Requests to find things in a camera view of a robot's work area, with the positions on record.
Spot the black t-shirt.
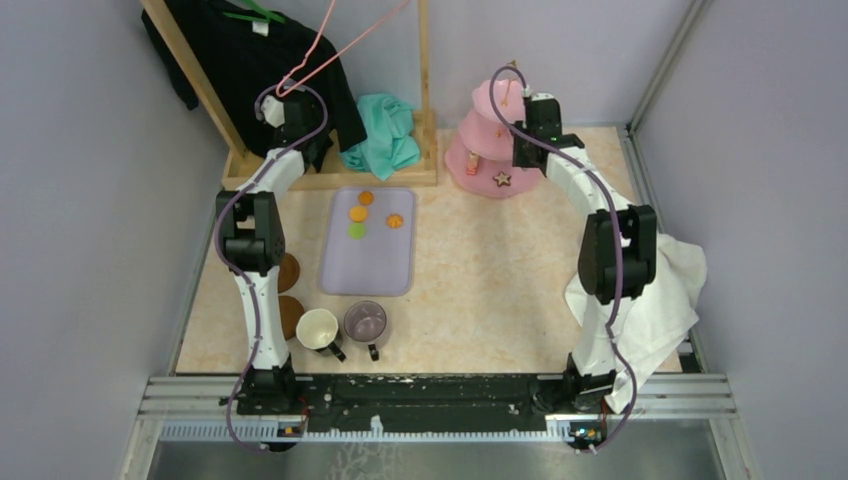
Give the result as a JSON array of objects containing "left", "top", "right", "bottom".
[{"left": 166, "top": 1, "right": 367, "bottom": 156}]

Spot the pink three-tier cake stand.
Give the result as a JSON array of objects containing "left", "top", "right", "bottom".
[{"left": 444, "top": 75, "right": 542, "bottom": 199}]

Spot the white towel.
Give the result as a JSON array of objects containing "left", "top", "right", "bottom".
[{"left": 564, "top": 233, "right": 707, "bottom": 413}]

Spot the teal cloth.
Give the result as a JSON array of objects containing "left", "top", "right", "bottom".
[{"left": 341, "top": 93, "right": 421, "bottom": 181}]

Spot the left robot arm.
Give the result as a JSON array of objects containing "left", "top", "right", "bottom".
[{"left": 213, "top": 86, "right": 329, "bottom": 416}]

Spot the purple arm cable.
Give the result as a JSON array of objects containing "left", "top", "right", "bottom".
[
  {"left": 488, "top": 64, "right": 639, "bottom": 455},
  {"left": 213, "top": 82, "right": 330, "bottom": 458}
]

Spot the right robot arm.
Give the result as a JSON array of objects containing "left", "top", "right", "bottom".
[{"left": 513, "top": 93, "right": 657, "bottom": 412}]

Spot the pink clothes hanger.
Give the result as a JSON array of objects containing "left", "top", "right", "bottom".
[{"left": 274, "top": 0, "right": 412, "bottom": 99}]

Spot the green round cookie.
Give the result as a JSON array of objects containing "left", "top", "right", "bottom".
[{"left": 347, "top": 222, "right": 367, "bottom": 240}]

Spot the small orange round cookie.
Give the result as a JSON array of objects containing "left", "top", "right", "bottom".
[{"left": 358, "top": 191, "right": 374, "bottom": 206}]

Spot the star-shaped iced cookie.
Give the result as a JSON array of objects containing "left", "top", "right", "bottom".
[{"left": 492, "top": 171, "right": 512, "bottom": 188}]

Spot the brown saucer near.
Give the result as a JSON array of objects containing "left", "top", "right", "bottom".
[{"left": 278, "top": 295, "right": 305, "bottom": 341}]

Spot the lavender serving tray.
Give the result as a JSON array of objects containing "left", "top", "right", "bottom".
[{"left": 319, "top": 187, "right": 417, "bottom": 297}]

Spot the orange swirl cookie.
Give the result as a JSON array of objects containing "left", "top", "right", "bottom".
[{"left": 386, "top": 213, "right": 405, "bottom": 229}]

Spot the brown saucer far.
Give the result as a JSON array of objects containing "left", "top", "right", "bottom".
[{"left": 277, "top": 253, "right": 301, "bottom": 294}]

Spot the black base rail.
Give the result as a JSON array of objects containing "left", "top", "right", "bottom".
[{"left": 235, "top": 370, "right": 607, "bottom": 435}]

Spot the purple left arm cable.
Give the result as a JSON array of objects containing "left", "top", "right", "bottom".
[{"left": 213, "top": 82, "right": 330, "bottom": 458}]

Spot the purple mug black handle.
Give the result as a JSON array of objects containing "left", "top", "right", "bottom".
[{"left": 343, "top": 300, "right": 389, "bottom": 362}]

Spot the brown saucer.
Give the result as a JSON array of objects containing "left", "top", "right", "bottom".
[
  {"left": 278, "top": 295, "right": 305, "bottom": 341},
  {"left": 277, "top": 253, "right": 301, "bottom": 294}
]

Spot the green clothes hanger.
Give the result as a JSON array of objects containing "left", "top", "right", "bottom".
[{"left": 222, "top": 0, "right": 286, "bottom": 24}]

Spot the orange waffle round cookie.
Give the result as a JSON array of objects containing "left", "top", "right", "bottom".
[{"left": 349, "top": 205, "right": 368, "bottom": 223}]

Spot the red striped cake piece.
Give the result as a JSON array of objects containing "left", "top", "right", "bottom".
[{"left": 465, "top": 152, "right": 480, "bottom": 176}]

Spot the cream mug black handle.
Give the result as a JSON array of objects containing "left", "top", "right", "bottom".
[{"left": 295, "top": 308, "right": 347, "bottom": 363}]

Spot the wooden clothes rack frame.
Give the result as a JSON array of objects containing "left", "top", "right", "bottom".
[{"left": 141, "top": 0, "right": 438, "bottom": 190}]

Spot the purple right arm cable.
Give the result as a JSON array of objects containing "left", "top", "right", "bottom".
[{"left": 488, "top": 64, "right": 639, "bottom": 455}]

